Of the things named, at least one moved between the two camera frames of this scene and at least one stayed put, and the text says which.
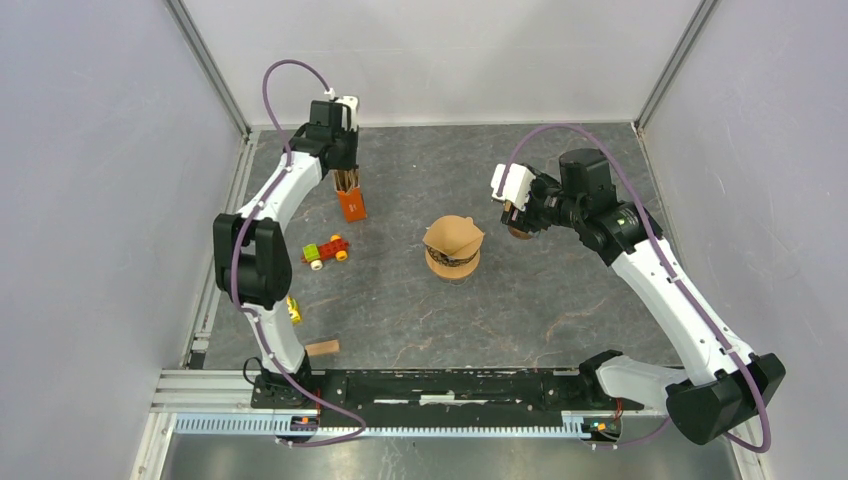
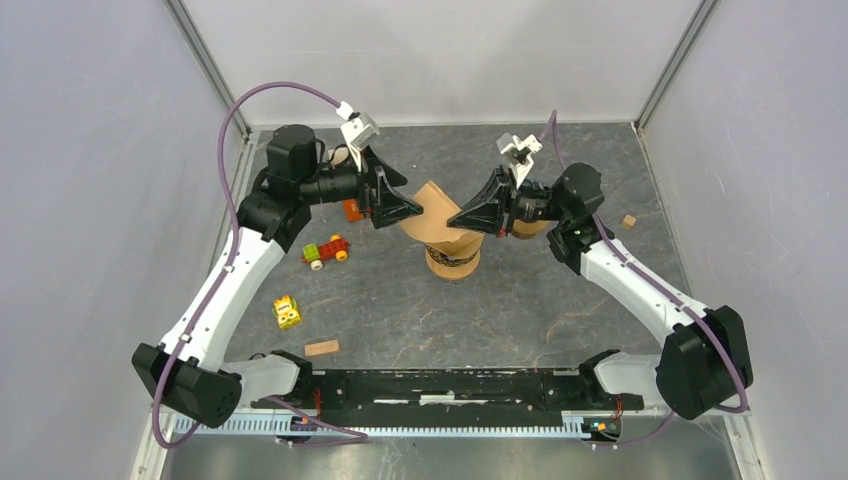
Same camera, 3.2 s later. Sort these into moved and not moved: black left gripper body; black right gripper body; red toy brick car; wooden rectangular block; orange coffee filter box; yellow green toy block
Moved: black left gripper body; black right gripper body
Not moved: yellow green toy block; wooden rectangular block; red toy brick car; orange coffee filter box
